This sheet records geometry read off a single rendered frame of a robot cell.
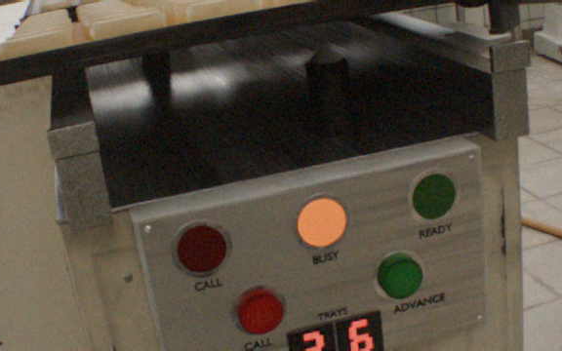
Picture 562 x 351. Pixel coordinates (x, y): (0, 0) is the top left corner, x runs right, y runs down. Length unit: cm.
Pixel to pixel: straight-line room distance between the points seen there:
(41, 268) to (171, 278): 78
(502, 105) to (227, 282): 22
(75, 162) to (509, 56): 29
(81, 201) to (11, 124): 74
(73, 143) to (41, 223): 79
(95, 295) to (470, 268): 26
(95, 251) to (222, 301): 9
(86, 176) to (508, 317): 35
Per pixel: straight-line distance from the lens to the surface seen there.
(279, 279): 57
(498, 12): 77
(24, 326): 137
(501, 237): 66
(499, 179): 65
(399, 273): 59
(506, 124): 60
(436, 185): 59
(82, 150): 52
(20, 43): 54
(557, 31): 467
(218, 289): 57
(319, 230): 57
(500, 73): 59
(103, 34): 55
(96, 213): 54
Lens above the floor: 102
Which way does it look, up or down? 19 degrees down
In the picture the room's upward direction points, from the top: 8 degrees counter-clockwise
